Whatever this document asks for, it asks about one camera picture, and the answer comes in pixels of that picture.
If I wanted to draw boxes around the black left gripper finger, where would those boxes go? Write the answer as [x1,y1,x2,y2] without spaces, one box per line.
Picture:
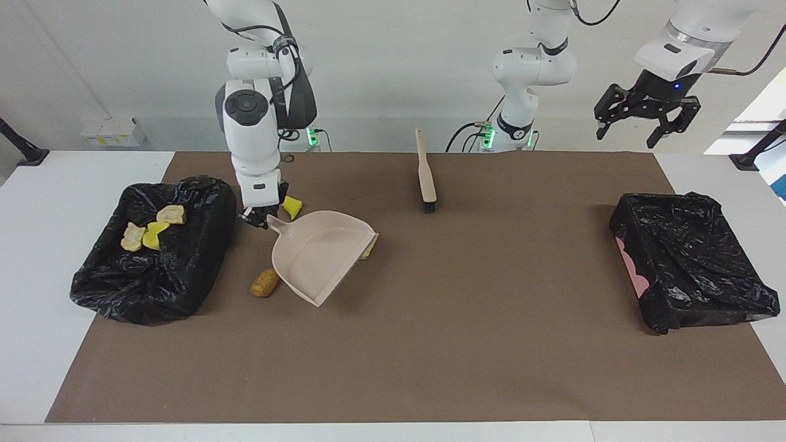
[593,83,644,141]
[646,96,702,150]

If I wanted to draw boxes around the brown croquette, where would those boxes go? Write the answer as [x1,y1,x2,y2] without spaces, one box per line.
[251,268,281,298]

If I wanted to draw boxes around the beige plastic dustpan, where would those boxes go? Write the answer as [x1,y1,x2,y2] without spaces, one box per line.
[266,210,378,308]

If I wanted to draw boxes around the yellow sponge chunk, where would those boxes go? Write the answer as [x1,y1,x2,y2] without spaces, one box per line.
[142,221,171,251]

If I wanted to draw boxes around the pale beige bread chunk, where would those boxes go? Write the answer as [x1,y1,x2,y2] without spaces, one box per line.
[120,222,147,252]

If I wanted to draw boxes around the beige hand brush black bristles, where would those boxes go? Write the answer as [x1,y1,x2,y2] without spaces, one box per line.
[415,127,438,214]

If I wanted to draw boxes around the bin wrapped in black bag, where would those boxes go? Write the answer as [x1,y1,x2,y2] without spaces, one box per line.
[69,175,238,326]

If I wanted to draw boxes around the pink bin with black bag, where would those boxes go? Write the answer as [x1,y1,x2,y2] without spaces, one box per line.
[609,192,781,335]

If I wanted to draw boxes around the white side table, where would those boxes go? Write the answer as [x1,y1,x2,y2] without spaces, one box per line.
[703,66,786,155]

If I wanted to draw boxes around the brown paper table mat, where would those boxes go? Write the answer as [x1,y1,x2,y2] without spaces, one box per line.
[44,151,786,424]

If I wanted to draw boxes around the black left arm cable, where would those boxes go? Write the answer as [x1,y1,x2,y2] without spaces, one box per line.
[526,0,786,77]

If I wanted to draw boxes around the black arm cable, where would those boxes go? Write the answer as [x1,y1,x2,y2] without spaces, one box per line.
[218,21,305,133]
[526,0,786,77]

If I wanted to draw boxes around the black camera stand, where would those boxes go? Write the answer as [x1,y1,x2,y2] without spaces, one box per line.
[729,118,786,171]
[0,117,50,167]

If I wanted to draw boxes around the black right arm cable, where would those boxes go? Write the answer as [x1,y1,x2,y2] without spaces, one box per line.
[218,21,305,133]

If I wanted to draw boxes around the white wall outlet box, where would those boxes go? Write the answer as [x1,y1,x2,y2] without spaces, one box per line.
[80,117,147,148]

